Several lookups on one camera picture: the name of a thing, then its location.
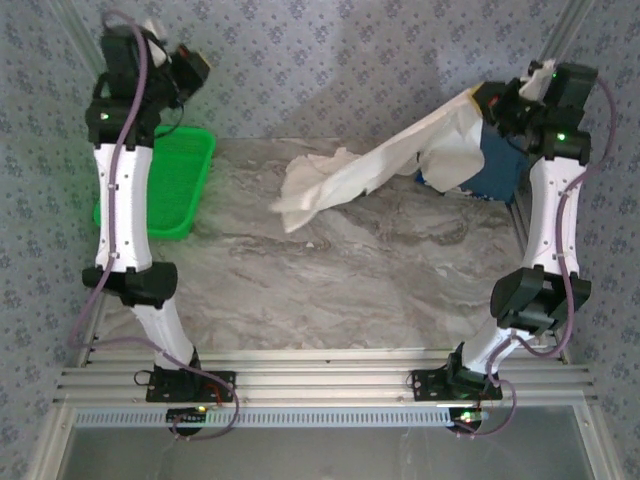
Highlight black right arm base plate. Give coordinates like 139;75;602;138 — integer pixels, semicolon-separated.
410;368;504;403

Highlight white t-shirt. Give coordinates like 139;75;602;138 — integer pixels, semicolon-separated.
269;88;486;234

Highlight grey slotted cable duct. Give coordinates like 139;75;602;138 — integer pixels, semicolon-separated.
73;407;454;430

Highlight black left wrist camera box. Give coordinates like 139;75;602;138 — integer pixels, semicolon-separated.
172;43;210;101

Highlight aluminium frame leg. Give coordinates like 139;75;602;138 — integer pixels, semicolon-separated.
574;404;624;480
29;404;76;480

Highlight green plastic basket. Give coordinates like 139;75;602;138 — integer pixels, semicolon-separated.
93;125;217;242

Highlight aluminium mounting rails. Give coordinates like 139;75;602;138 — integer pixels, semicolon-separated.
54;348;599;407

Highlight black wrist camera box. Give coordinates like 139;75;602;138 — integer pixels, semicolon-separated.
472;81;521;136
172;43;210;101

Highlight aluminium corner post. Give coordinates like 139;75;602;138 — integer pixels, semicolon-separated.
49;0;109;76
539;0;596;66

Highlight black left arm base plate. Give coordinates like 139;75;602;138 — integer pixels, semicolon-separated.
146;370;237;404

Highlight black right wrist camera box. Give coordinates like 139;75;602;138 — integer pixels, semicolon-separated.
472;81;521;136

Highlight grey metal lower panel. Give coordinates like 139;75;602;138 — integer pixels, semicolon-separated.
64;427;596;480

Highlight folded blue t-shirt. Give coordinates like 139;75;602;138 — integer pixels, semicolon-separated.
414;122;531;204

